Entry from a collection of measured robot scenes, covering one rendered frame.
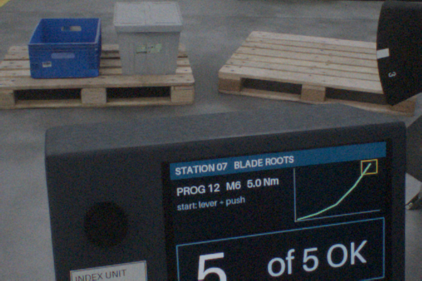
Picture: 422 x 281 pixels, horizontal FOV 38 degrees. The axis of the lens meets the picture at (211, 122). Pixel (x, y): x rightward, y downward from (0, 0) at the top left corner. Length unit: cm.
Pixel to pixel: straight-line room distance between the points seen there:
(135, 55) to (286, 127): 334
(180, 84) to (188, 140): 330
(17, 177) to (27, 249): 60
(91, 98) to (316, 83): 135
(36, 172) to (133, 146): 267
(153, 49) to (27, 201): 135
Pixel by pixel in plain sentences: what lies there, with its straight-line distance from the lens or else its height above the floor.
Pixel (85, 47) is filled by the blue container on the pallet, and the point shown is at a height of 33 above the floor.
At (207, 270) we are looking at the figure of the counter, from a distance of 44.
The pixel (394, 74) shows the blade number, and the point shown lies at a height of 101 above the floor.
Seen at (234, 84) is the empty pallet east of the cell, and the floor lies 7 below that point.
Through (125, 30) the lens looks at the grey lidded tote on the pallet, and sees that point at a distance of 370.
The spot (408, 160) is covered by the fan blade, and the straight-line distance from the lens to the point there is 110.
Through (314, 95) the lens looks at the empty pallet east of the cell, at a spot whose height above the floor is 6.
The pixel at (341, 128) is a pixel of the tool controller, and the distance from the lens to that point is 45.
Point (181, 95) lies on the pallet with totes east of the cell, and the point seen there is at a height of 7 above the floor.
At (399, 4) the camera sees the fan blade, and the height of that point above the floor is 114.
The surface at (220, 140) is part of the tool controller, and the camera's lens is 42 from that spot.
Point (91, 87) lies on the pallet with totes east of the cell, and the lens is 371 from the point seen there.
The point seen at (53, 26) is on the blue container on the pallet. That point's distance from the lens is 434.
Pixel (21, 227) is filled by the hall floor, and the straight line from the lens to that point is 267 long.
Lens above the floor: 144
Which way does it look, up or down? 24 degrees down
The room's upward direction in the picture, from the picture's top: 1 degrees clockwise
